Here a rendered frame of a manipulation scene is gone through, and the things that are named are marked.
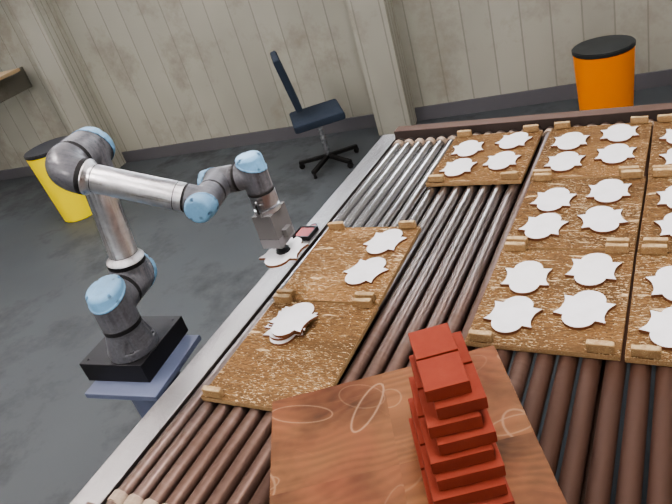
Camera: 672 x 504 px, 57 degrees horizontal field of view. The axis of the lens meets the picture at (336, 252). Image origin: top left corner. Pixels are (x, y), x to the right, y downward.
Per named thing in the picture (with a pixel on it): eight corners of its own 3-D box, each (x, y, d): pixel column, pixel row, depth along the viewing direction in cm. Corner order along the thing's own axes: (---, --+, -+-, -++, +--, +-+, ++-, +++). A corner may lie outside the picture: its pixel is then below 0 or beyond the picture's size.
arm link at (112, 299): (93, 336, 182) (73, 299, 175) (115, 309, 193) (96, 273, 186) (129, 333, 178) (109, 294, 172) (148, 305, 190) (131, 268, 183)
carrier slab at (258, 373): (202, 400, 162) (200, 396, 162) (276, 303, 192) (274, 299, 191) (317, 419, 146) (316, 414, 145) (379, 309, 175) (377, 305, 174)
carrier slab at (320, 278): (276, 302, 193) (274, 298, 192) (329, 231, 222) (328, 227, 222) (379, 307, 176) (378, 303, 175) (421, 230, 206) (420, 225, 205)
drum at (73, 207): (114, 198, 590) (81, 132, 556) (87, 222, 555) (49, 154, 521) (80, 202, 606) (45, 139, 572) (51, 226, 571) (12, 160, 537)
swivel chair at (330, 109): (365, 145, 532) (335, 34, 485) (355, 172, 489) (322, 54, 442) (304, 156, 548) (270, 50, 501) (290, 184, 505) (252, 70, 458)
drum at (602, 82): (578, 125, 453) (572, 41, 422) (636, 119, 437) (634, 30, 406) (576, 148, 424) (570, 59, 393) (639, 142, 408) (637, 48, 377)
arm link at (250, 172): (236, 151, 168) (264, 146, 165) (249, 187, 173) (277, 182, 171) (227, 164, 161) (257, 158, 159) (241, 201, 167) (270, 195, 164)
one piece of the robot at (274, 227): (273, 205, 163) (292, 256, 171) (289, 189, 170) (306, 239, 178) (243, 207, 168) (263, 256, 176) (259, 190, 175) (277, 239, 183)
